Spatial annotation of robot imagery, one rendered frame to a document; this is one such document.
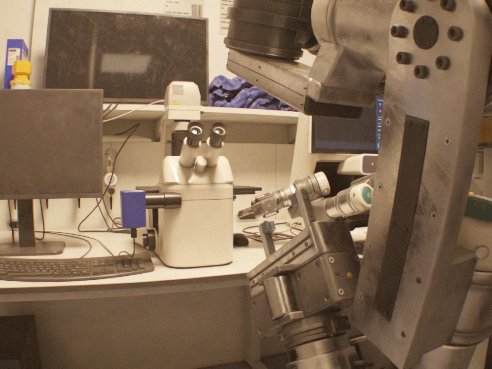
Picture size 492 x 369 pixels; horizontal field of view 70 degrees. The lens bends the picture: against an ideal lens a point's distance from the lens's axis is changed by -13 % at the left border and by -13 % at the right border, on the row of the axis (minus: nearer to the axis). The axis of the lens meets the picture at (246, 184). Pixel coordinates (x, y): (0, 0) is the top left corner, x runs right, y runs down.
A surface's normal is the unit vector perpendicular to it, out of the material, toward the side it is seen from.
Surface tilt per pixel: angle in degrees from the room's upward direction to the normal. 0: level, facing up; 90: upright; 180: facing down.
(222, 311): 90
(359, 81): 138
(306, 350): 69
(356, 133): 93
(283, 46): 113
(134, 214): 90
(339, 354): 56
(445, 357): 105
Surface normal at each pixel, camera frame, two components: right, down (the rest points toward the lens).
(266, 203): -0.01, 0.05
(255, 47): -0.22, 0.36
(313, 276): -0.87, -0.07
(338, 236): 0.45, -0.52
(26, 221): 0.37, 0.04
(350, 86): 0.26, 0.77
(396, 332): -0.93, 0.10
